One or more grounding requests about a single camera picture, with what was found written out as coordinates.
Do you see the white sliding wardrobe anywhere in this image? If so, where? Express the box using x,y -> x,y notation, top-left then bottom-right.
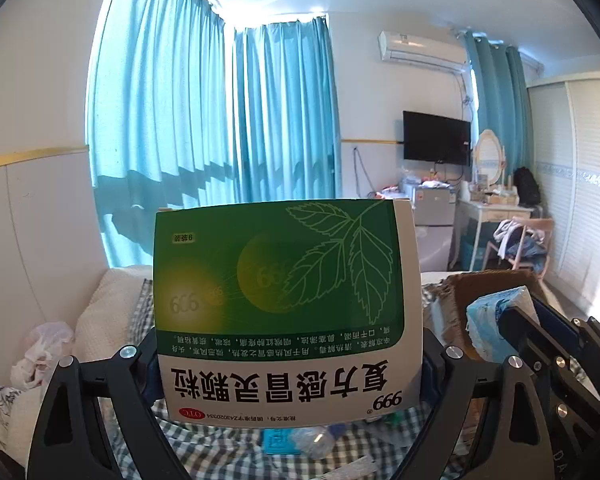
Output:
528,72 -> 600,321

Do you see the black backpack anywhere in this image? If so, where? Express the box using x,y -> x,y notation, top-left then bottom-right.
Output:
513,167 -> 542,207

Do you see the checkered grey white cloth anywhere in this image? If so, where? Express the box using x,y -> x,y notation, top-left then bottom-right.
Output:
107,278 -> 477,480

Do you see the white dressing table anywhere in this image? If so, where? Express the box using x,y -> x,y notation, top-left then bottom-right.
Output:
449,198 -> 532,271

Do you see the silver mini fridge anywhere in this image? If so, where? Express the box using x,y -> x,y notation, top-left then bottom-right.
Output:
411,185 -> 456,272

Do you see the brown cardboard box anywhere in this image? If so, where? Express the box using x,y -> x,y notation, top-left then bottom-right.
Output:
422,270 -> 558,361

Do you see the crumpled white plastic bag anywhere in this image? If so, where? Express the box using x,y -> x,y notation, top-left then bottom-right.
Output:
10,322 -> 74,390

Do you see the right teal curtain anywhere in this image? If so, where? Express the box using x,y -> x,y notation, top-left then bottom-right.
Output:
464,32 -> 533,177

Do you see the large left teal curtain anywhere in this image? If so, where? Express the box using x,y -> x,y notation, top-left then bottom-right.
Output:
85,0 -> 238,266

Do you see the white wall air conditioner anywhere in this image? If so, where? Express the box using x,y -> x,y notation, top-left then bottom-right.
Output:
378,32 -> 467,74

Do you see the blue tissue pack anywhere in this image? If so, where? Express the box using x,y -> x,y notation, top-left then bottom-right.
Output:
466,286 -> 540,363

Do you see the oval white vanity mirror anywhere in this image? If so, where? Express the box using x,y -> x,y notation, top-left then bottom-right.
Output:
474,129 -> 506,188

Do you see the wooden chair with clothes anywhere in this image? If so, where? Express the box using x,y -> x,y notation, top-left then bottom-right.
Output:
482,217 -> 555,280

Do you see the green white medicine box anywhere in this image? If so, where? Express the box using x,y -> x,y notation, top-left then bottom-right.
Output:
154,200 -> 422,428

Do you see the black wall television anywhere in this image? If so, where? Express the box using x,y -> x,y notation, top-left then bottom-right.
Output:
403,112 -> 471,167

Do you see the middle teal curtain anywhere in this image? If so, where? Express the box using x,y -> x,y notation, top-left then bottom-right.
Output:
232,16 -> 341,203

